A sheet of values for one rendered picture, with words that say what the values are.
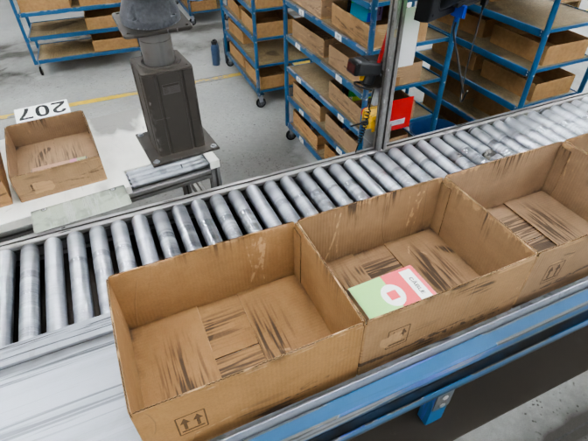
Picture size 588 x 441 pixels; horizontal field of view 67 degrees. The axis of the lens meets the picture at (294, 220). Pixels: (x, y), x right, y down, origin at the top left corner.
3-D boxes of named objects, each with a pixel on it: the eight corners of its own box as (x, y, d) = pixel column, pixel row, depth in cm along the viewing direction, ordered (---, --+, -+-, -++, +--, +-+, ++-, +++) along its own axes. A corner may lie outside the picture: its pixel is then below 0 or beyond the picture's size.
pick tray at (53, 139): (90, 131, 184) (82, 108, 178) (108, 179, 159) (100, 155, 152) (14, 149, 174) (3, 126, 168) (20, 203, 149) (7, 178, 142)
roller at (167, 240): (167, 215, 151) (164, 204, 148) (209, 334, 115) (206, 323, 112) (152, 220, 149) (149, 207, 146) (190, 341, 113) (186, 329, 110)
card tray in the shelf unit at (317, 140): (292, 122, 313) (292, 108, 307) (332, 114, 322) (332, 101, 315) (316, 150, 285) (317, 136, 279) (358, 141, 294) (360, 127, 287)
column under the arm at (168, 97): (136, 136, 181) (113, 55, 159) (196, 121, 190) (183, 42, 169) (153, 168, 164) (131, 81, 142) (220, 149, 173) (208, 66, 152)
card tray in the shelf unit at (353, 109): (327, 96, 253) (328, 80, 247) (374, 87, 262) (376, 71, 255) (361, 129, 225) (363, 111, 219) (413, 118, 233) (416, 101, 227)
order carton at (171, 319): (296, 273, 107) (296, 219, 95) (358, 376, 86) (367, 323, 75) (127, 330, 95) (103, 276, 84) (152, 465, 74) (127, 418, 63)
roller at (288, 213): (274, 186, 163) (273, 175, 159) (342, 286, 127) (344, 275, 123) (261, 190, 161) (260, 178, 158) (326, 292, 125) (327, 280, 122)
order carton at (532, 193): (540, 190, 130) (563, 139, 119) (634, 255, 110) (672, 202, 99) (429, 227, 118) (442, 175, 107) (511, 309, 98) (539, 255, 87)
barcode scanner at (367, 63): (341, 84, 159) (347, 54, 153) (369, 83, 164) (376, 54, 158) (351, 92, 155) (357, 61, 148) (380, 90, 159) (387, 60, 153)
